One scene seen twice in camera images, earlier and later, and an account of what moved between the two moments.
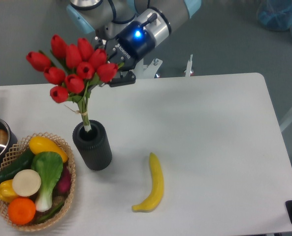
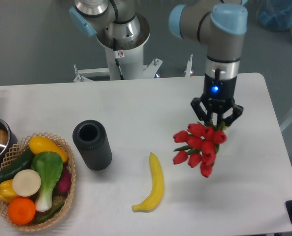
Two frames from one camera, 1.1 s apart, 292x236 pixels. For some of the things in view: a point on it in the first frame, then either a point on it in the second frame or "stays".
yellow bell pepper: [5, 191] stays
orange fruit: [21, 211] stays
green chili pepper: [49, 214] stays
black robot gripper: [126, 49] → [218, 95]
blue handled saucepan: [1, 139] stays
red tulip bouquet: [73, 69] → [202, 146]
